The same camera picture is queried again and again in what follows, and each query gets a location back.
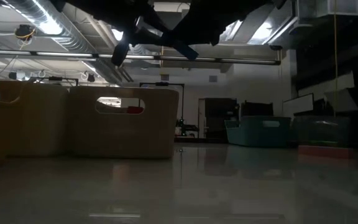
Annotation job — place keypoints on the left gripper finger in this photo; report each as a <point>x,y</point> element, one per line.
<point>120,54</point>
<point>183,49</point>

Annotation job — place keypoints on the red block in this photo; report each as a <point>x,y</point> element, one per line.
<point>135,109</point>

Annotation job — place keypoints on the grey plastic bin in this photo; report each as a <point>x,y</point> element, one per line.
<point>129,137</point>

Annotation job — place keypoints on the white plastic bin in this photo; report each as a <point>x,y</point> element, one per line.
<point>42,124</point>

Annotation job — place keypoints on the pink block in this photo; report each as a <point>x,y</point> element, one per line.
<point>325,152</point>

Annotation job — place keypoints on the ceiling light panel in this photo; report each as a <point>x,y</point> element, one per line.
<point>117,35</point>

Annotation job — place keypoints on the small black machine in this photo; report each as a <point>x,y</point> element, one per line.
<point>186,127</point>

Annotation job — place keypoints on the black cabinet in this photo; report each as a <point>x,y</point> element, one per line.
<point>256,109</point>
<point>221,118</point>

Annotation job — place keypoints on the teal plastic bin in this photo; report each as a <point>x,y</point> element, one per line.
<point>259,132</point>

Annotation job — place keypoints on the white board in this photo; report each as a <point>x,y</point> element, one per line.
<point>298,104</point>

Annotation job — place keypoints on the grey wall vent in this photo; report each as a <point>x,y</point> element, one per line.
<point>213,78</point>
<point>165,77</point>

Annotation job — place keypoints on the horizontal metal rail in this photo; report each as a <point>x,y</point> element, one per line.
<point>73,54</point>

